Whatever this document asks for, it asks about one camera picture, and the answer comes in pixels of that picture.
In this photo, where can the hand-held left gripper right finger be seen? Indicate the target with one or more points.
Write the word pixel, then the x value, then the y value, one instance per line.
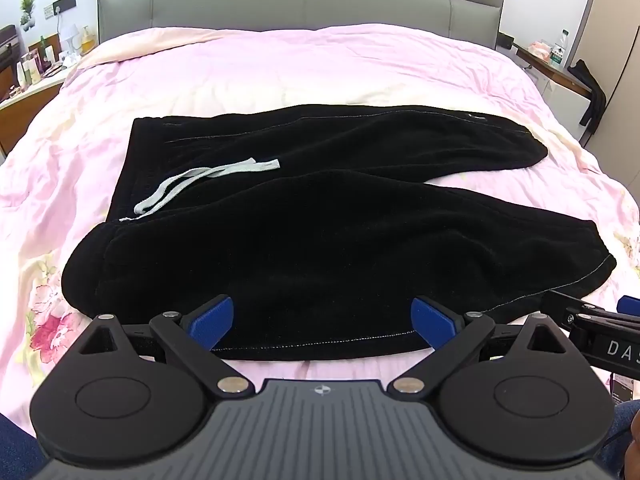
pixel 431 321

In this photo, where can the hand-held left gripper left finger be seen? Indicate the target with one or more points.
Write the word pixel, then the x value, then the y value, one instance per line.
pixel 212 317

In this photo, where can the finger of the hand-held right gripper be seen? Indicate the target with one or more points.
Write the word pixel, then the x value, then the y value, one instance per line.
pixel 630 305
pixel 567 305

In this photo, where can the black pants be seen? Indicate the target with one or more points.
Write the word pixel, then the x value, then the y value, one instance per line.
pixel 310 240

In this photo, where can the person's blue jeans leg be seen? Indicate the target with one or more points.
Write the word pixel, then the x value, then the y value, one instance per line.
pixel 617 430
pixel 20 450

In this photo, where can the wooden nightstand with water bottle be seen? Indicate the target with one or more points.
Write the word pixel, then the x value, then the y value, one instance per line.
pixel 560 87

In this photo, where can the black hanging garment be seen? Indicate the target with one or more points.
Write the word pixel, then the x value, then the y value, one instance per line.
pixel 590 85

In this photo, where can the clear water bottle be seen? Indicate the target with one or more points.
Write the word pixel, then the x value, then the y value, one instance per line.
pixel 558 50

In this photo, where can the pink tissue pack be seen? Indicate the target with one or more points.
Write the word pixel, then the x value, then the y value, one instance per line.
pixel 541 49

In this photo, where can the pink floral blanket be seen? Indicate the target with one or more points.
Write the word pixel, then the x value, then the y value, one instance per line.
pixel 310 70

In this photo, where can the beige wardrobe door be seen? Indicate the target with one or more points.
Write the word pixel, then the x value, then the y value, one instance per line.
pixel 612 35

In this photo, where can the wooden nightstand with cosmetics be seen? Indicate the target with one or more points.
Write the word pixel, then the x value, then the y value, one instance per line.
pixel 25 110

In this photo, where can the yellow bottle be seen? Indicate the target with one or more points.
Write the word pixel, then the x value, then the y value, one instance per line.
pixel 88 40

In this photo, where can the group of cosmetic bottles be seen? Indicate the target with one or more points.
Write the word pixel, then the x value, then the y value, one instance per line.
pixel 31 70

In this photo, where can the white table lamp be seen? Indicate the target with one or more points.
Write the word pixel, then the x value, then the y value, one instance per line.
pixel 71 40

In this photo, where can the dark wooden shelf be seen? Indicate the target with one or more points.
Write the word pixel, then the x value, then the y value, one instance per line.
pixel 7 50

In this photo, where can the small green potted plant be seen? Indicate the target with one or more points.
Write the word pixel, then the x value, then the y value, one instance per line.
pixel 27 7

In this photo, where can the black wall socket panel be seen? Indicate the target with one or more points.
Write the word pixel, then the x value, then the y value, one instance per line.
pixel 60 6

